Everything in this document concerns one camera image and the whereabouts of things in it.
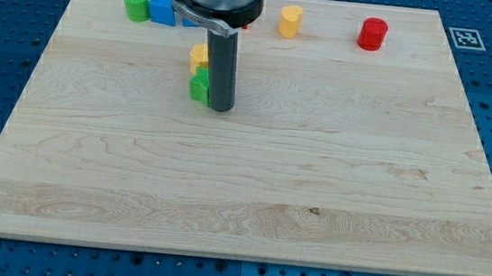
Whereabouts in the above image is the blue block behind arm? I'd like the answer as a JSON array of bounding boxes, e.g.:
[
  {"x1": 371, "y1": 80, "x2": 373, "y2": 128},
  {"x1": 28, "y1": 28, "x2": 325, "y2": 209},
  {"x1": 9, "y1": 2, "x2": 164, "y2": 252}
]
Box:
[{"x1": 182, "y1": 18, "x2": 198, "y2": 28}]

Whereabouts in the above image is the green star block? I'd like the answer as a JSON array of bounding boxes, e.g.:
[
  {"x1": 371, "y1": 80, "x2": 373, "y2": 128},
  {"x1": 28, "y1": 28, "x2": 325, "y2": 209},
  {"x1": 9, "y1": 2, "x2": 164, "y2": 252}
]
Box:
[{"x1": 189, "y1": 66, "x2": 210, "y2": 107}]

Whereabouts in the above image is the wooden board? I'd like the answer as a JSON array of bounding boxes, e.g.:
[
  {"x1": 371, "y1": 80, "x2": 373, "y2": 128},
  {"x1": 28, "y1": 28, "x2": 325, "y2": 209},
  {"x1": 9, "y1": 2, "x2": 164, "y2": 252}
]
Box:
[{"x1": 0, "y1": 0, "x2": 492, "y2": 276}]

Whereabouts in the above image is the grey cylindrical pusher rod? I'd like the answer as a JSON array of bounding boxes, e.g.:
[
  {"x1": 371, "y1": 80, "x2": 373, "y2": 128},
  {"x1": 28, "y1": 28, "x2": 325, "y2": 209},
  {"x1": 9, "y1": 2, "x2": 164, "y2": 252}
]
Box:
[{"x1": 207, "y1": 32, "x2": 238, "y2": 112}]

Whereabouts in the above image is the yellow block behind rod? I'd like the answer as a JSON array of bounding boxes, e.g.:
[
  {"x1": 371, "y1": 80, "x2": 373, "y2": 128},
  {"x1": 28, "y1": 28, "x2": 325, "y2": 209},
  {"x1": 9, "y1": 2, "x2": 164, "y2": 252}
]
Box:
[{"x1": 189, "y1": 43, "x2": 209, "y2": 74}]

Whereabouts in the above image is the blue triangle block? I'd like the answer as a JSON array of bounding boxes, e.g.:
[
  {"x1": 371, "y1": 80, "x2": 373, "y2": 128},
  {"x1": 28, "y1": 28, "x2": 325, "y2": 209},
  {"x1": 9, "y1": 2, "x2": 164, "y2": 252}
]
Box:
[{"x1": 148, "y1": 0, "x2": 177, "y2": 27}]

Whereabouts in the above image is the red cylinder block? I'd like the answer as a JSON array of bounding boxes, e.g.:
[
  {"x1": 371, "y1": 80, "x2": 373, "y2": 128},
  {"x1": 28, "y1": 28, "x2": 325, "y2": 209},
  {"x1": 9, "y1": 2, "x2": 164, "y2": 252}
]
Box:
[{"x1": 357, "y1": 17, "x2": 388, "y2": 51}]

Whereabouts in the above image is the green cylinder block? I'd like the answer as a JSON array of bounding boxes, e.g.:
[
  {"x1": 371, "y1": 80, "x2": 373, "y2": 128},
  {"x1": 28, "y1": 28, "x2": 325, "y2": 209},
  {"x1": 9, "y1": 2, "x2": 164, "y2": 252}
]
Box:
[{"x1": 124, "y1": 0, "x2": 150, "y2": 23}]

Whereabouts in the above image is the white fiducial marker tag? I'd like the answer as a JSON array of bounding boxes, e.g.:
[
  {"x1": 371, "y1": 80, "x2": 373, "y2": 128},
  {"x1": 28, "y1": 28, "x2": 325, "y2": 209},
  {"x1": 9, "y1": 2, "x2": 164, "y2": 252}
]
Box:
[{"x1": 449, "y1": 26, "x2": 486, "y2": 51}]

